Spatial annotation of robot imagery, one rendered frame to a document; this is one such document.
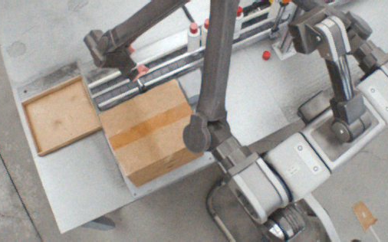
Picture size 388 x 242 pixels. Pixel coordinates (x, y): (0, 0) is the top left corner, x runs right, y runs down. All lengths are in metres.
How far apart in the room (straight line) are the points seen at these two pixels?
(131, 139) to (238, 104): 0.55
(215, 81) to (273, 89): 0.83
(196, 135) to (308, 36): 0.35
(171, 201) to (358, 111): 1.68
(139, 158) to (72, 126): 0.49
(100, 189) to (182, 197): 0.89
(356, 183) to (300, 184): 1.75
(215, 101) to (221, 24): 0.18
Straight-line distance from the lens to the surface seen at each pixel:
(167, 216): 2.37
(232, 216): 2.13
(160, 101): 1.33
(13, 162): 2.68
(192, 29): 1.50
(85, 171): 1.61
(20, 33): 1.99
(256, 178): 0.88
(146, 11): 1.03
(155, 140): 1.29
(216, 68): 0.88
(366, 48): 1.12
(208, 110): 0.91
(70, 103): 1.71
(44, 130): 1.71
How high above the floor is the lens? 2.36
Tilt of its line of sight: 67 degrees down
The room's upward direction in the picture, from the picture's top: 3 degrees clockwise
